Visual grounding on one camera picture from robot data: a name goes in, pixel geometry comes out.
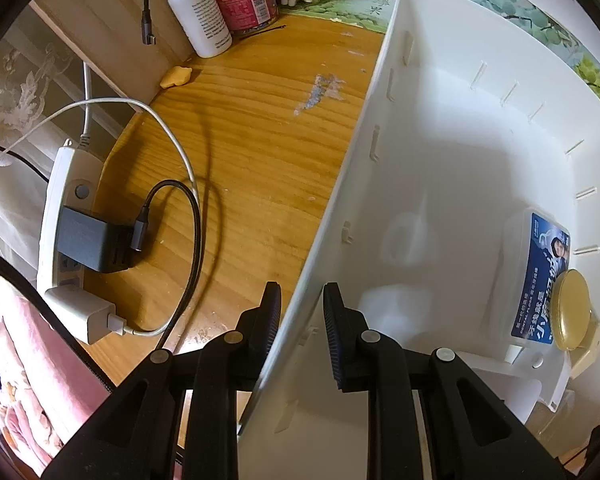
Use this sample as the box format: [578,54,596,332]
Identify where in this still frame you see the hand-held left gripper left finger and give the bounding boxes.
[40,281,283,480]

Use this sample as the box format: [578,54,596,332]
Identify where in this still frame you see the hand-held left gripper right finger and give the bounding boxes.
[322,282,566,480]

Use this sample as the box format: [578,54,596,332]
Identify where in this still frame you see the white plastic storage bin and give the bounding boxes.
[237,0,600,480]

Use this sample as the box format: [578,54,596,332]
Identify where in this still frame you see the gold round case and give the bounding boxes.
[550,269,593,351]

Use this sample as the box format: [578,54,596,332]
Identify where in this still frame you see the white charger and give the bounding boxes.
[44,285,127,346]

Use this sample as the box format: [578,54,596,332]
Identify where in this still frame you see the black charger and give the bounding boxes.
[56,206,136,273]

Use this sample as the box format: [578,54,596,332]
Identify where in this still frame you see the blue label dental floss box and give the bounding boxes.
[502,207,573,356]

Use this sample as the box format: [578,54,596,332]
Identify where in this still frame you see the pink blanket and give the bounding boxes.
[0,280,116,476]

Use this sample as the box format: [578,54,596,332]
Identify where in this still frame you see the white power strip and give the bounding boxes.
[36,62,106,301]

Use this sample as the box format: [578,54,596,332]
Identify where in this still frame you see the yellow putty lump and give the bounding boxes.
[160,64,193,89]

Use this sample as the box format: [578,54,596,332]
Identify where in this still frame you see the black hairpin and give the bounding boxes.
[240,24,288,40]

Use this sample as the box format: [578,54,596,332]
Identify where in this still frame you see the white spray bottle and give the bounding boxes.
[162,0,233,59]

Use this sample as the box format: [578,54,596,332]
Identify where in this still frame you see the white lace curtain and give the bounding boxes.
[0,25,126,271]

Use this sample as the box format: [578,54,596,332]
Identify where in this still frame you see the wooden desk side panel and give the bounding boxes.
[30,0,196,106]

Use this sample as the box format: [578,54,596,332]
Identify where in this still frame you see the black braided charging cable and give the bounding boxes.
[130,180,203,351]

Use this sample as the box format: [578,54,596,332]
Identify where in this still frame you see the thick black gripper cable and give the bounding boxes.
[0,247,118,393]

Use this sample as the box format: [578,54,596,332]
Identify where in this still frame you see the white charging cable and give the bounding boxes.
[0,99,198,337]

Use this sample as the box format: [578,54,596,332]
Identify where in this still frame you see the thin black wire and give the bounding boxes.
[0,132,51,182]

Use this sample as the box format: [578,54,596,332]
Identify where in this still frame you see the black cable with angled plug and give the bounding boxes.
[139,0,158,47]

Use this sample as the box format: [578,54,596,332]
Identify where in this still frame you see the grape print wall paper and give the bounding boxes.
[280,0,600,126]

